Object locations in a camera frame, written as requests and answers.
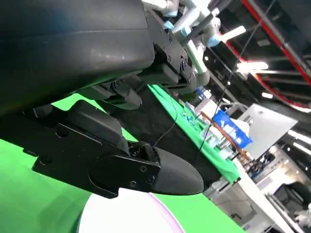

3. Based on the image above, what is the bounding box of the red ceiling pipe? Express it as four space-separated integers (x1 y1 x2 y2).
240 0 311 113

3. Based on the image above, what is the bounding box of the white background desk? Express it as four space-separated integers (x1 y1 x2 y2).
211 156 311 233

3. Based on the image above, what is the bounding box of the thin black hanging cable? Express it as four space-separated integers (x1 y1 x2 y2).
152 96 178 149

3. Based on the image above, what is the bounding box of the long black slanted cable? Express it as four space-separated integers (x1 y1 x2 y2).
198 0 276 151

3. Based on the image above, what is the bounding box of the lilac plate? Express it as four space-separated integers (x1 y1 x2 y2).
77 188 185 233

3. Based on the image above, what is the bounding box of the white cabinet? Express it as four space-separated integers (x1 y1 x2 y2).
237 103 298 160

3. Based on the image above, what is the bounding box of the blue box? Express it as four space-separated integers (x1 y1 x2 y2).
212 110 253 149

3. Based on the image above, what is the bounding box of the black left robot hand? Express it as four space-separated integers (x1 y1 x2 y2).
0 0 204 199

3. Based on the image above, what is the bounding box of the green cloth on background table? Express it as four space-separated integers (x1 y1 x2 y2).
147 83 242 184

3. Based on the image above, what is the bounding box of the ceiling light strip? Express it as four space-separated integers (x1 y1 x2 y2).
236 61 269 71

